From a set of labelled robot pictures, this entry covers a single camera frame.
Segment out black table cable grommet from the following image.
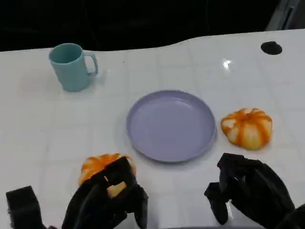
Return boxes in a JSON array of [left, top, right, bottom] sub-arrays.
[[261, 41, 283, 55]]

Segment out pale green mug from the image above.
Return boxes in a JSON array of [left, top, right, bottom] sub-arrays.
[[49, 42, 99, 92]]

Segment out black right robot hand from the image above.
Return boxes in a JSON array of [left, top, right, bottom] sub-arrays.
[[204, 153, 296, 227]]

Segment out lilac plate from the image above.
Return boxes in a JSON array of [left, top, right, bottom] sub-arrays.
[[126, 90, 217, 164]]

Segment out grey background furniture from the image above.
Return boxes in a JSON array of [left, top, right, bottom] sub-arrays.
[[265, 0, 305, 31]]

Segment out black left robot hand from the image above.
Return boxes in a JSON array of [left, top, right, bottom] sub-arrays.
[[61, 156, 149, 229]]

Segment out orange and white bread roll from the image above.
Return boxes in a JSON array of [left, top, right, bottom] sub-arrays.
[[78, 153, 137, 198], [220, 107, 273, 151]]

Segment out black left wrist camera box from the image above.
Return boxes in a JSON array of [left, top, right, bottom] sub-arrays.
[[6, 185, 43, 229]]

